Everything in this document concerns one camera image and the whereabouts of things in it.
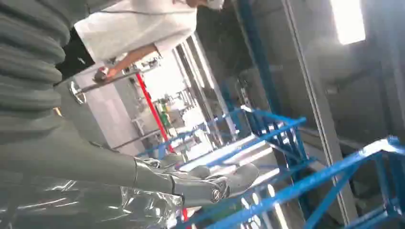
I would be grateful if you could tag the blue metal post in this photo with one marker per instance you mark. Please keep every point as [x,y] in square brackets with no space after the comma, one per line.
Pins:
[258,53]

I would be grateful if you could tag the large blue metal shelf rack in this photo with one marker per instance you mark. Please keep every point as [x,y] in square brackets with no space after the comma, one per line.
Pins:
[316,178]

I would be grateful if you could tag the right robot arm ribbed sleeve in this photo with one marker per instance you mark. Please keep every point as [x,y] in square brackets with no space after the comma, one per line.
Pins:
[28,63]

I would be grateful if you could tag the ceiling light panel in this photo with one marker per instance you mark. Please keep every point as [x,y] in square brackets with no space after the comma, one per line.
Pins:
[347,20]

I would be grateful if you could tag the clear plastic wrapping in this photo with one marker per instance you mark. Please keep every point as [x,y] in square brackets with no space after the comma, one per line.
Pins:
[95,208]

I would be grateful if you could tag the red pole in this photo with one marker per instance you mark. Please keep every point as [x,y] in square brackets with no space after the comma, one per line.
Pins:
[155,113]

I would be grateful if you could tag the person's hand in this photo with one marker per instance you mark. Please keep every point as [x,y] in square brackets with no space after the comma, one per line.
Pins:
[106,73]

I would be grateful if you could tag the grey metal column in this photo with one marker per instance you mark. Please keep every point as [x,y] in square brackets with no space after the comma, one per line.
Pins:
[316,104]

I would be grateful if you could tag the person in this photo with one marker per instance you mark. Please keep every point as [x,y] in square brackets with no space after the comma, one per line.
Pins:
[136,28]

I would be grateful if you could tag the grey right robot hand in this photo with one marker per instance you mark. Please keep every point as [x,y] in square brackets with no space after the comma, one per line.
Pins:
[95,164]

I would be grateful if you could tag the metal bar with round disc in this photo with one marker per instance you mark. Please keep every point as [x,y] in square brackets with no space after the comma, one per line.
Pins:
[104,81]

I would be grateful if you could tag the small blue metal shelf rack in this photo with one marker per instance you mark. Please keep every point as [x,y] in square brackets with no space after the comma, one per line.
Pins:
[269,126]

